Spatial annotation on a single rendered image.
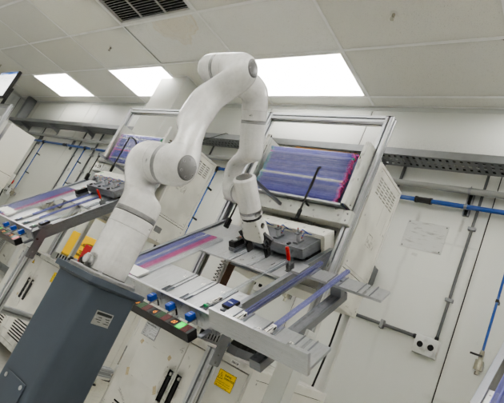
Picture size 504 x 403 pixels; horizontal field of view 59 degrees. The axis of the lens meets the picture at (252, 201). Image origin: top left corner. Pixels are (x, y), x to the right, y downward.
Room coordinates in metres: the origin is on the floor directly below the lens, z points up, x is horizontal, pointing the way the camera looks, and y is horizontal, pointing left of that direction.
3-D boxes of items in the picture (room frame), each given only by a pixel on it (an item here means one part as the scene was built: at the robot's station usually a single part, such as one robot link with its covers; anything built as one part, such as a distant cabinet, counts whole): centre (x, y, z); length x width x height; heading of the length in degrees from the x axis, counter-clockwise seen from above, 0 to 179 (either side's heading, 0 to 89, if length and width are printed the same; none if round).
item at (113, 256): (1.27, 0.28, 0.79); 0.19 x 0.19 x 0.18
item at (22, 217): (3.07, 0.94, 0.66); 1.01 x 0.73 x 1.31; 137
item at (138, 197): (1.29, 0.31, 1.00); 0.19 x 0.12 x 0.24; 50
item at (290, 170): (2.09, -0.20, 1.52); 0.51 x 0.13 x 0.27; 47
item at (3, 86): (5.30, 3.32, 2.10); 0.58 x 0.14 x 0.41; 47
